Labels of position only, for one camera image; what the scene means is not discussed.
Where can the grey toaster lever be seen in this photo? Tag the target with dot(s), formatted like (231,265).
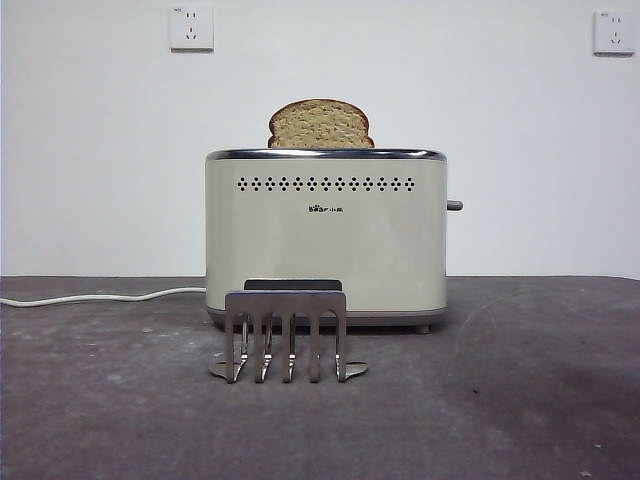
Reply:
(455,204)

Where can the brown bread slice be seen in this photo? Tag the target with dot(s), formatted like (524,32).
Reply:
(320,125)

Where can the stainless steel bread rack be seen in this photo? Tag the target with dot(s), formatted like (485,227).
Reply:
(285,303)

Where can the white wall socket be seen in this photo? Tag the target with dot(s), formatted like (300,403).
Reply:
(191,29)
(614,33)

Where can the cream and chrome toaster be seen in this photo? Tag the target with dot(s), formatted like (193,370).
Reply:
(325,240)

